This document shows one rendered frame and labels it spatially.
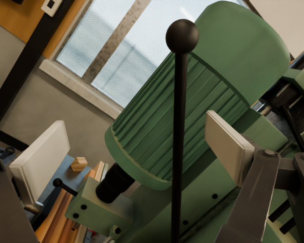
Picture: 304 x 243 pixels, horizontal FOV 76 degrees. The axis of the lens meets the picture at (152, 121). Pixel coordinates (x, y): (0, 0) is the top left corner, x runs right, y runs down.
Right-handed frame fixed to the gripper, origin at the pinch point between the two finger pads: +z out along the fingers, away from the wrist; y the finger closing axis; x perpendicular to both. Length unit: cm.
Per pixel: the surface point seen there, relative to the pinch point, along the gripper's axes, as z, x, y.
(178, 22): 5.5, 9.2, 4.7
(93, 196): 18.4, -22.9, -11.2
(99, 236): 33, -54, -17
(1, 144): 140, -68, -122
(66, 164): 45, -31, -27
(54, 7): 133, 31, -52
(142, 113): 15.0, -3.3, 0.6
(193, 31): 5.0, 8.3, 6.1
